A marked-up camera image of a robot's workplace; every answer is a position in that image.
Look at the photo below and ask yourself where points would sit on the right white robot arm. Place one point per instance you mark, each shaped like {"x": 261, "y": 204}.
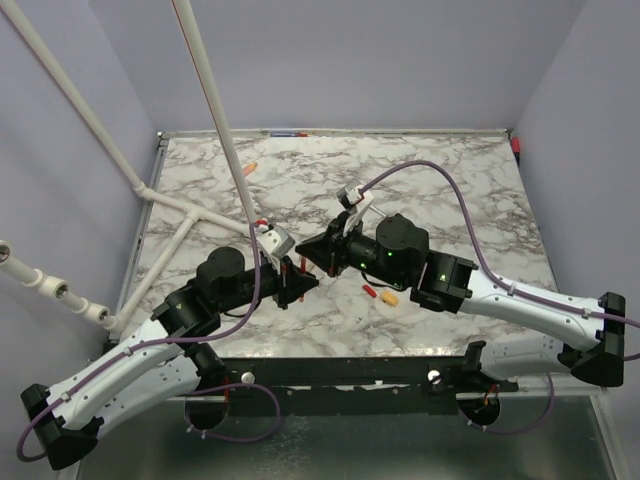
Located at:
{"x": 576, "y": 334}

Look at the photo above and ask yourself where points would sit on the orange red gel pen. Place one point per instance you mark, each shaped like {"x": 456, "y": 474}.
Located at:
{"x": 303, "y": 270}

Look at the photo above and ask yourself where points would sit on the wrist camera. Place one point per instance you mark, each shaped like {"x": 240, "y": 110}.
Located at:
{"x": 355, "y": 203}
{"x": 274, "y": 242}

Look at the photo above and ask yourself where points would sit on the pink pencil-shaped marker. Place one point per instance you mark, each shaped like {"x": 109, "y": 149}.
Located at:
{"x": 249, "y": 168}

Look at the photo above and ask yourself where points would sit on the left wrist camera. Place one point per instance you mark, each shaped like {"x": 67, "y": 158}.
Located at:
{"x": 274, "y": 242}

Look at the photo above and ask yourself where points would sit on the orange yellow pen cap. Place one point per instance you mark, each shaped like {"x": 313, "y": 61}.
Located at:
{"x": 389, "y": 299}

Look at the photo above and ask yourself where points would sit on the blue red marker at edge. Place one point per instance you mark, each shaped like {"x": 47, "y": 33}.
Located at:
{"x": 288, "y": 134}

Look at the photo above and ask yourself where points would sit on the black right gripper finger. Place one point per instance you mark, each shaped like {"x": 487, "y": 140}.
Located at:
{"x": 318, "y": 243}
{"x": 319, "y": 256}

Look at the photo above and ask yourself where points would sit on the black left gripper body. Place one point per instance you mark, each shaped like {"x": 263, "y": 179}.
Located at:
{"x": 281, "y": 296}

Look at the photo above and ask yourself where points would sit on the white PVC pipe frame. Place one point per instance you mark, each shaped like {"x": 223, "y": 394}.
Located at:
{"x": 66, "y": 207}

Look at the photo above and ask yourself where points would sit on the red black clamp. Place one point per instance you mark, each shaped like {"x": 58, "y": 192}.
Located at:
{"x": 516, "y": 149}

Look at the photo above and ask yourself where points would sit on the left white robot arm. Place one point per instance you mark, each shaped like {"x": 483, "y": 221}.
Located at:
{"x": 168, "y": 355}

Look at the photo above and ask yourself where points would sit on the red pen cap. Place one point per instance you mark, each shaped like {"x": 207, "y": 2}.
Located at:
{"x": 370, "y": 291}

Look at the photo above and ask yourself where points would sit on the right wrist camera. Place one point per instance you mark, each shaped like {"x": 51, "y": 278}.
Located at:
{"x": 355, "y": 203}

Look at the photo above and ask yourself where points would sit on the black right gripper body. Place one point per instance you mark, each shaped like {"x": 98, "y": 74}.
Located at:
{"x": 341, "y": 242}

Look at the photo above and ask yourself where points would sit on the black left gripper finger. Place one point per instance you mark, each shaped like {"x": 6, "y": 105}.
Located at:
{"x": 295, "y": 273}
{"x": 300, "y": 287}

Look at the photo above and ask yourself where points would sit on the thin silver red pen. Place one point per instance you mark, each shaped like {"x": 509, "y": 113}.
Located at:
{"x": 378, "y": 211}

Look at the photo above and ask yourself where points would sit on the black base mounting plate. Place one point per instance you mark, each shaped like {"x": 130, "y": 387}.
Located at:
{"x": 367, "y": 385}

